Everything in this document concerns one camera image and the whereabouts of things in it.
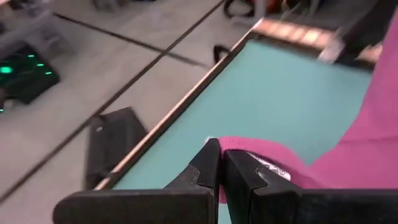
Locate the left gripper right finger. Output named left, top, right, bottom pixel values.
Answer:
left=223, top=151, right=398, bottom=224

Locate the pink towel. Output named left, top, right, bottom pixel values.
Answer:
left=217, top=11, right=398, bottom=205

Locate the black device with green lights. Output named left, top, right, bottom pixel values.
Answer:
left=0, top=45, right=60, bottom=113

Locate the wooden work table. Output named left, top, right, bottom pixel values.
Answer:
left=94, top=17, right=384, bottom=191

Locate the black table clamp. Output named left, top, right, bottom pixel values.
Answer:
left=213, top=44, right=231, bottom=65

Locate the silver mounting bracket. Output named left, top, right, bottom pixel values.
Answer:
left=317, top=39, right=345, bottom=63

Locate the black computer tower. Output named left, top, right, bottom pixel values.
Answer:
left=84, top=106, right=149, bottom=191

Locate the teal green table mat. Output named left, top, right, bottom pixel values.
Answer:
left=113, top=39, right=374, bottom=224

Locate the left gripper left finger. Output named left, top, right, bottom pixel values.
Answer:
left=52, top=138, right=221, bottom=224

